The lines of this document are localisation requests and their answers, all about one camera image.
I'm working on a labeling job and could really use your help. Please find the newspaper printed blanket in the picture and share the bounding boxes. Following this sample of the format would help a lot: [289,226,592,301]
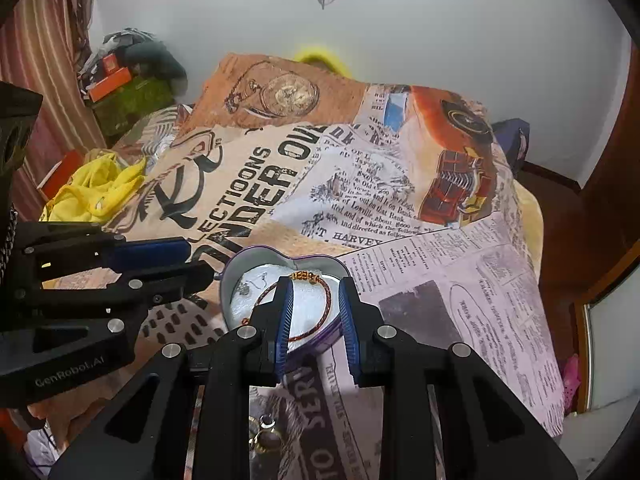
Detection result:
[107,52,568,480]

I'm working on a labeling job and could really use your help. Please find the gold and red bangle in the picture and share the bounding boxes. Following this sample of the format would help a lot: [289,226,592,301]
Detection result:
[242,270,334,345]

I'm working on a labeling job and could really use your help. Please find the gold earrings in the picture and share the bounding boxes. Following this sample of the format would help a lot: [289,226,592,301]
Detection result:
[249,414,287,457]

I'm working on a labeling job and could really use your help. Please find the pink cloth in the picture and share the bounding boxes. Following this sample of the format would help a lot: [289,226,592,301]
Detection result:
[562,354,582,414]

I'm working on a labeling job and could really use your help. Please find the yellow fleece blanket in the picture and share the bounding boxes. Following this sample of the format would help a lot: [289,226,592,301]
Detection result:
[514,179,547,283]

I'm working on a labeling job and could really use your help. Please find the green cloth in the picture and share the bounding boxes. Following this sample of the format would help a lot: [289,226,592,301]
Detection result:
[94,77,174,137]

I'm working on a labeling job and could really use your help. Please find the brown wooden door frame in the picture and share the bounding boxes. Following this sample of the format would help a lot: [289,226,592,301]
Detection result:
[515,42,640,413]

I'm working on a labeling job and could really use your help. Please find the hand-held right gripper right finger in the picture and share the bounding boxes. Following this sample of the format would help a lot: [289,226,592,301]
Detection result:
[338,277,577,480]

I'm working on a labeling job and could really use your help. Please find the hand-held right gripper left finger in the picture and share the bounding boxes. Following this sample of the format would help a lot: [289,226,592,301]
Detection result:
[49,279,297,480]

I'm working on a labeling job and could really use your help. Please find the orange cardboard box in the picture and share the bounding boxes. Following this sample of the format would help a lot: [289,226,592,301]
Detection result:
[37,152,85,202]

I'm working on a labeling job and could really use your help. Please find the yellow fluffy cushion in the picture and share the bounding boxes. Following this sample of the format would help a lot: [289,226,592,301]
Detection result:
[292,46,352,77]

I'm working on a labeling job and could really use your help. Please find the striped brown curtain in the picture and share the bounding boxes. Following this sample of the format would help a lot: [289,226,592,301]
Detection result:
[0,0,109,207]

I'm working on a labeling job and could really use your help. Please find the grey patterned cloth pile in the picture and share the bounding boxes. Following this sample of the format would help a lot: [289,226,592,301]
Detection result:
[80,27,189,94]

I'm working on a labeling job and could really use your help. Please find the yellow cloth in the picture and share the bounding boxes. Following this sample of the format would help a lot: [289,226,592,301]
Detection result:
[42,152,149,224]

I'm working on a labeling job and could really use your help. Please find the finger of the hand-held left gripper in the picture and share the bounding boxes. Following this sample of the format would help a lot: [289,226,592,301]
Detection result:
[12,261,215,322]
[15,222,192,282]

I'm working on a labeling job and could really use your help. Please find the heart-shaped metal tin box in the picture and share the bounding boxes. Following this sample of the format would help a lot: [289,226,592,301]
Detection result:
[218,246,354,377]

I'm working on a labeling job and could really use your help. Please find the navy blue pillow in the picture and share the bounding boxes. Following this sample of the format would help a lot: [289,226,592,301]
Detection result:
[492,118,531,177]

